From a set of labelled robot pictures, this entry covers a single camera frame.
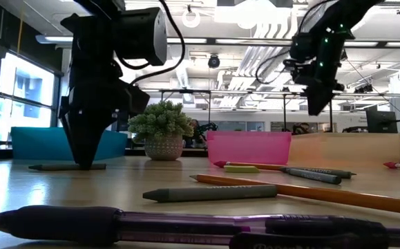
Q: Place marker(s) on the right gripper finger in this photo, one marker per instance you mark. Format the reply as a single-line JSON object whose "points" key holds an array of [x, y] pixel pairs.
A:
{"points": [[318, 98]]}

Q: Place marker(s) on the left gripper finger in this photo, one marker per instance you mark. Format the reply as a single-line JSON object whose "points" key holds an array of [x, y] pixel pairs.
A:
{"points": [[85, 138]]}

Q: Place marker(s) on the purple pen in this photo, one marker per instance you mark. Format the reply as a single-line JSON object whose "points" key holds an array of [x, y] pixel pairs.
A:
{"points": [[65, 224]]}

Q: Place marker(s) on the green eraser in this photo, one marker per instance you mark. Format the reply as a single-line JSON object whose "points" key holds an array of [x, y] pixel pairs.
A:
{"points": [[241, 169]]}

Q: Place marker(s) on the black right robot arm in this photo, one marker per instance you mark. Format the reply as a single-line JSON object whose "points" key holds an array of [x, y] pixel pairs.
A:
{"points": [[351, 14]]}

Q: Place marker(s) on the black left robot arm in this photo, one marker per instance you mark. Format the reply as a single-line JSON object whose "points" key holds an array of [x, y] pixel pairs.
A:
{"points": [[99, 5]]}

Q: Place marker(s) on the person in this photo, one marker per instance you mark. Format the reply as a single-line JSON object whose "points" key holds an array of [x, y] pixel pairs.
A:
{"points": [[301, 128], [192, 133]]}

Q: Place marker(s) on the blue plastic bin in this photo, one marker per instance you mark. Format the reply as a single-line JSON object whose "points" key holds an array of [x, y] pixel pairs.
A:
{"points": [[30, 143]]}

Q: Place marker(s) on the orange plastic bin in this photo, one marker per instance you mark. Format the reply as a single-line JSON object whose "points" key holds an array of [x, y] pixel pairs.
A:
{"points": [[351, 148]]}

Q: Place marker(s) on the black computer monitor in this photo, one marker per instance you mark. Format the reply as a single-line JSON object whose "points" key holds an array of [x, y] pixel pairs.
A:
{"points": [[381, 121]]}

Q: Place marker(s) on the large window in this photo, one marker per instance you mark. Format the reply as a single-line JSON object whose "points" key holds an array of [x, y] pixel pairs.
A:
{"points": [[27, 83]]}

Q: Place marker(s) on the potted artificial green plant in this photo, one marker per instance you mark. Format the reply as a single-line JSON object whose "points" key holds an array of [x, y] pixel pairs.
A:
{"points": [[161, 128]]}

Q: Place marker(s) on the pink plastic bin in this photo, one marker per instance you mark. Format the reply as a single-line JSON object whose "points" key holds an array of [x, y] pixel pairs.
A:
{"points": [[248, 147]]}

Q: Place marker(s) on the black overhead bar with lights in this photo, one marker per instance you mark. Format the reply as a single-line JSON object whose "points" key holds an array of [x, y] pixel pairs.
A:
{"points": [[227, 41]]}

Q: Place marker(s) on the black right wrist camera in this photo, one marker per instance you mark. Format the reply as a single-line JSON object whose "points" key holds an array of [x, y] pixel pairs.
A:
{"points": [[303, 46]]}

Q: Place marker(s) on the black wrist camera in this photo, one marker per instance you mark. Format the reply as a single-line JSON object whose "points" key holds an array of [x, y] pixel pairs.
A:
{"points": [[303, 46], [141, 34]]}

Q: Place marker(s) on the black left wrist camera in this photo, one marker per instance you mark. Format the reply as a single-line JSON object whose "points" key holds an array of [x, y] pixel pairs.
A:
{"points": [[141, 34]]}

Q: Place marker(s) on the black background workstation frame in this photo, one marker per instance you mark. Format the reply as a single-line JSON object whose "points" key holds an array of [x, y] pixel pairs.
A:
{"points": [[192, 91]]}

